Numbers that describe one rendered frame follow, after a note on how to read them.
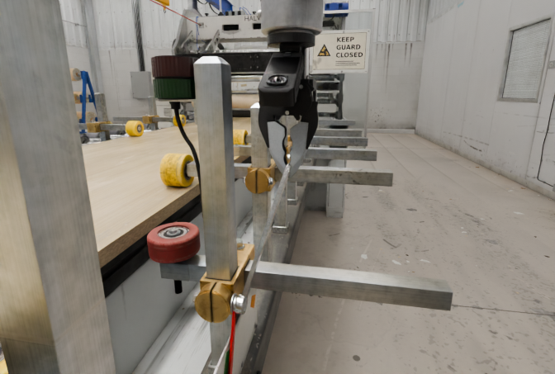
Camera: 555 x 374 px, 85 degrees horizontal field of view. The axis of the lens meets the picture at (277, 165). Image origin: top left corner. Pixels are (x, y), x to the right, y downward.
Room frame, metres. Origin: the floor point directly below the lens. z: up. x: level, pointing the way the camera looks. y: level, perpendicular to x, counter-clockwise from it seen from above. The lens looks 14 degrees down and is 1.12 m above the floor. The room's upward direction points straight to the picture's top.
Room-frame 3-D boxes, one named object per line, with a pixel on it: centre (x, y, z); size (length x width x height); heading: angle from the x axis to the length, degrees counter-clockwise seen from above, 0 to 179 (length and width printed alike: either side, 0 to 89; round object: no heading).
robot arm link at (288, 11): (0.48, -0.02, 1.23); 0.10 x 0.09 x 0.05; 78
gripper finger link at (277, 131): (0.49, -0.01, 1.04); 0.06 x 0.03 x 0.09; 168
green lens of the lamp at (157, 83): (0.40, 0.13, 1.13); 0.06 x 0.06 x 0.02
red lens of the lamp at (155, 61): (0.40, 0.13, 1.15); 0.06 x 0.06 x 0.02
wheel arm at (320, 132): (1.40, -0.20, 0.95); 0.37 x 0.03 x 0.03; 80
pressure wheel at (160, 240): (0.45, 0.17, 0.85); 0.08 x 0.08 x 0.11
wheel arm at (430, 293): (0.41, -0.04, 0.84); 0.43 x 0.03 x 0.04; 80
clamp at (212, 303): (0.41, 0.08, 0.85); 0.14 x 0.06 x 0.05; 170
